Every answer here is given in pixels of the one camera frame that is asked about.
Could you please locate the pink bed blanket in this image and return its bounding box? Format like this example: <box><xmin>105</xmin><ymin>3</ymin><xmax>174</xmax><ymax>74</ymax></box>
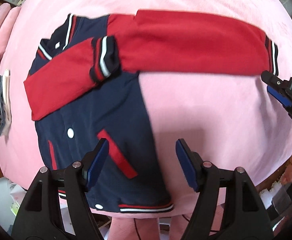
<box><xmin>0</xmin><ymin>0</ymin><xmax>292</xmax><ymax>239</ymax></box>

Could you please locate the navy red varsity jacket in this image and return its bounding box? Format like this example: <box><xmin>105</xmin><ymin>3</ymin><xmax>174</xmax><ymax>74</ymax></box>
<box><xmin>24</xmin><ymin>10</ymin><xmax>279</xmax><ymax>213</ymax></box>

